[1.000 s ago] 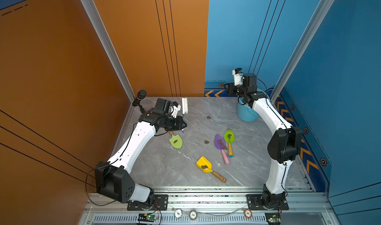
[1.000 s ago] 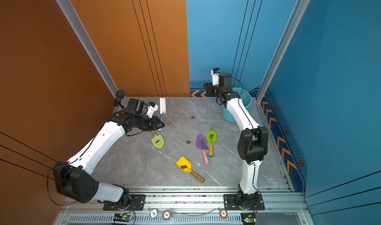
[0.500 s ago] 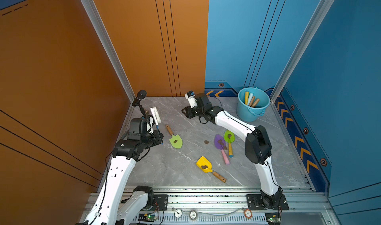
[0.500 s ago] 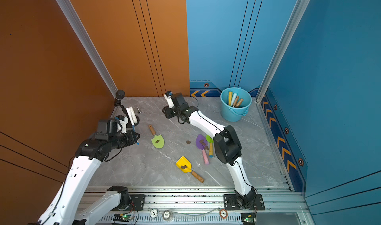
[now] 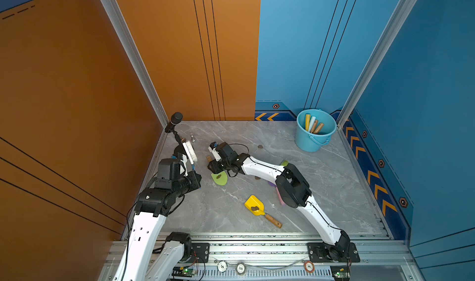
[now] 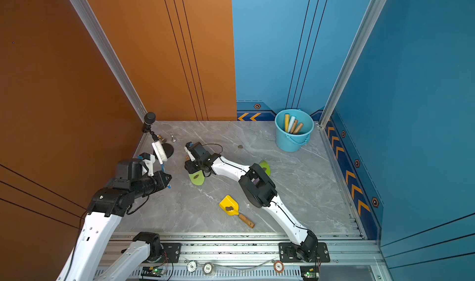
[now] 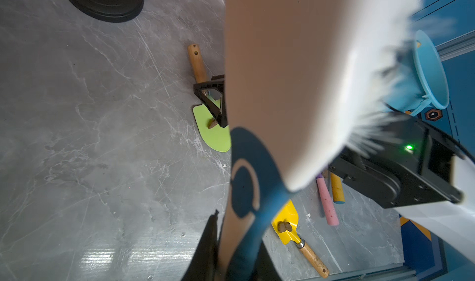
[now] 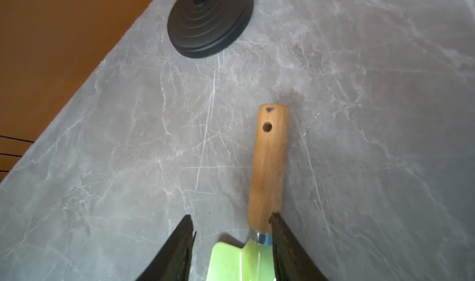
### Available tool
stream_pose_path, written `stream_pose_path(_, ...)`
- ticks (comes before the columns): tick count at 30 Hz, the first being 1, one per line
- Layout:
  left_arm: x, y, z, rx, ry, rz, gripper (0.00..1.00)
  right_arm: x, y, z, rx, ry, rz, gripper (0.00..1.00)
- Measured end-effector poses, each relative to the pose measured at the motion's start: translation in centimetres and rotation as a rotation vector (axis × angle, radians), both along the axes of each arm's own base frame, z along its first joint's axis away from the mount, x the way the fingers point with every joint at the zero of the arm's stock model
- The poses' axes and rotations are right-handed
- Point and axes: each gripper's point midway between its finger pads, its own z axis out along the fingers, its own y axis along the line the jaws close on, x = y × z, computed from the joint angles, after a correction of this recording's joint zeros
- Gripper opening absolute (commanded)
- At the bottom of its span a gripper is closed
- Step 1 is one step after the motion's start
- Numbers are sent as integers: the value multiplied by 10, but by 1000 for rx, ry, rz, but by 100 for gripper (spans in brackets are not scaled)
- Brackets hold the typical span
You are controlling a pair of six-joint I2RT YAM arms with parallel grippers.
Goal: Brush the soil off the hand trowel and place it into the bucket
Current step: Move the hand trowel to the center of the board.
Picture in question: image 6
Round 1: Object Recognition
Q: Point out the turquoise plastic bucket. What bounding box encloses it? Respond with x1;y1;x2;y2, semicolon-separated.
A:
275;109;315;152

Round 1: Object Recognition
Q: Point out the green circuit board left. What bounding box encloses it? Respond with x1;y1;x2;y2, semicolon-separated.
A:
141;267;165;278

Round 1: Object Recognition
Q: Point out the green circuit board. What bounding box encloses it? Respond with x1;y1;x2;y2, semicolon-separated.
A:
299;266;320;281
141;267;165;278

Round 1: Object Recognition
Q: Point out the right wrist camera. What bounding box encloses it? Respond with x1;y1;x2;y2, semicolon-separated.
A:
185;142;195;162

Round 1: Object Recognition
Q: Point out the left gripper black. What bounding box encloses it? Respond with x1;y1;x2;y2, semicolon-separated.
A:
132;170;173;200

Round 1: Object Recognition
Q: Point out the green pointed shovel wooden handle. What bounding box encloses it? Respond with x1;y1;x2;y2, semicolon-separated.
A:
289;120;298;134

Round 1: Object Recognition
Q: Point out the black microphone on stand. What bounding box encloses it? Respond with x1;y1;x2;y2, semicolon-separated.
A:
142;112;174;159

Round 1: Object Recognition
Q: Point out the green circuit board right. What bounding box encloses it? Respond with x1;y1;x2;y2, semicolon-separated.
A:
299;266;320;281

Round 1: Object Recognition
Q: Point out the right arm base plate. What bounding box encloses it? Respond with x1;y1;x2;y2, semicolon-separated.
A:
278;242;330;263

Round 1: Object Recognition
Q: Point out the light blue scoop trowel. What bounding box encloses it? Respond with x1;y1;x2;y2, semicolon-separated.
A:
287;116;296;133

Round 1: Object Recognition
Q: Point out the scrub brush blue white handle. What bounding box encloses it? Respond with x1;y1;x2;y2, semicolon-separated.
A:
148;141;171;191

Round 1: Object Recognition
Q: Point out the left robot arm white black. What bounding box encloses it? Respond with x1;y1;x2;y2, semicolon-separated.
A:
58;158;172;281

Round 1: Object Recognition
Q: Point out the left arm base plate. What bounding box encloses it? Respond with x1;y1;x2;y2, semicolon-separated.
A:
143;243;182;265

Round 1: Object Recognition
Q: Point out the silver chess pawn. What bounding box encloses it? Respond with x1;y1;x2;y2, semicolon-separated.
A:
170;132;177;142

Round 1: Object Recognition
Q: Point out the yellow scoop wooden handle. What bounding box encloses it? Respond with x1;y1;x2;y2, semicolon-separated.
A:
219;195;255;229

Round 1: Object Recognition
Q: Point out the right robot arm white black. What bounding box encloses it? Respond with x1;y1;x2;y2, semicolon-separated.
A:
184;142;319;262

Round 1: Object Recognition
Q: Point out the red rimmed round sticker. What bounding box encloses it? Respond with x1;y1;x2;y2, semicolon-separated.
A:
273;261;285;274

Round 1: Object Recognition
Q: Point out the light green trowel wooden handle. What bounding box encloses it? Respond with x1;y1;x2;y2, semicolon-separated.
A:
294;123;304;134

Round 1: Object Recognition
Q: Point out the brass chess pawn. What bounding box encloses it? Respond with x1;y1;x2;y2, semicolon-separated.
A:
157;134;167;143

